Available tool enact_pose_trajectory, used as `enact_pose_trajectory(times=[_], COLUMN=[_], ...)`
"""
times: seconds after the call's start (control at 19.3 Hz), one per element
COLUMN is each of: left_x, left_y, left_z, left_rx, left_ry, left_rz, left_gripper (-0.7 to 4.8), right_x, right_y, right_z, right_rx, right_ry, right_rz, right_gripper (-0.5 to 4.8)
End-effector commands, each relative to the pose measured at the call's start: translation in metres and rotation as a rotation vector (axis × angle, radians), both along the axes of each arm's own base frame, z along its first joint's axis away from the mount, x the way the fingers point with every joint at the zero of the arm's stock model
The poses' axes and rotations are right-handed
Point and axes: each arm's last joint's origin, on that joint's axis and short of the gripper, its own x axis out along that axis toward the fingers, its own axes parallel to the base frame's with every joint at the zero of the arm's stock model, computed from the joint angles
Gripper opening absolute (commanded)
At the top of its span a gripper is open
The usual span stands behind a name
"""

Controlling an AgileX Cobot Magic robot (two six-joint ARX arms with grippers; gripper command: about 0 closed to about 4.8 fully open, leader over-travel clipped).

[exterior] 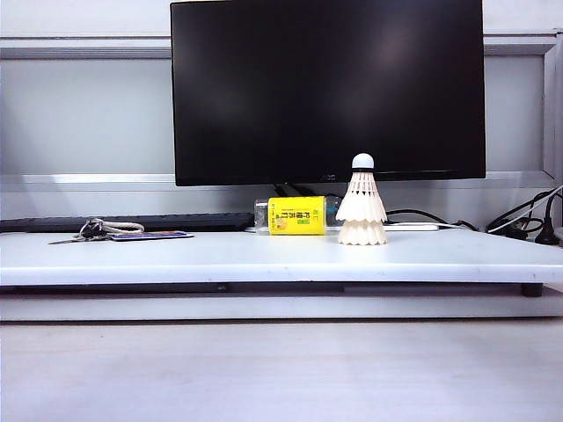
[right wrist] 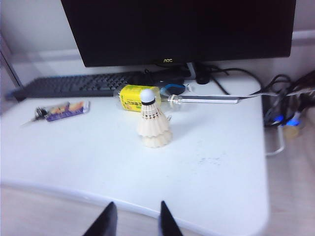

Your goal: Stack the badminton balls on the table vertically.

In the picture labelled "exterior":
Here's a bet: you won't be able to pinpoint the white feather shuttlecock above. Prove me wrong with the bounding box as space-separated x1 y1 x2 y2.
335 152 389 223
337 218 389 247

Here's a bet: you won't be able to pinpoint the yellow label plastic bottle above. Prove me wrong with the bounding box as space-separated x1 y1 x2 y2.
253 195 347 236

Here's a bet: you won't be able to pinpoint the white raised desk board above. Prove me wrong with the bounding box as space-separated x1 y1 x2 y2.
0 227 563 299

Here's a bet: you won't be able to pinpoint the black computer monitor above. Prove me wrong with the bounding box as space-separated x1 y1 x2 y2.
170 0 486 187

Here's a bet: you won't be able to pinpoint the purple plastic card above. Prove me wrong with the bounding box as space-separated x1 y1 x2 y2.
109 230 195 242

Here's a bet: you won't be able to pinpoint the metal key bunch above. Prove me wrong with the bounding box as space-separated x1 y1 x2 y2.
48 218 109 245

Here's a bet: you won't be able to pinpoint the black keyboard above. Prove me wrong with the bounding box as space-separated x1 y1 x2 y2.
0 212 256 233

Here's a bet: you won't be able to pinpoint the black power plug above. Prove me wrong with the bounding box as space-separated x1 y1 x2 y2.
534 193 562 246

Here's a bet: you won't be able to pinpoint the beige braided key strap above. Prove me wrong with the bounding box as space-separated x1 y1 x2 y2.
99 221 146 235

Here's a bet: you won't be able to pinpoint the black cable bundle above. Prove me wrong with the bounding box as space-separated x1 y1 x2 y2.
486 191 551 241

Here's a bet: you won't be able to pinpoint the aluminium partition frame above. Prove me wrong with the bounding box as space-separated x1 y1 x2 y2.
0 30 563 197

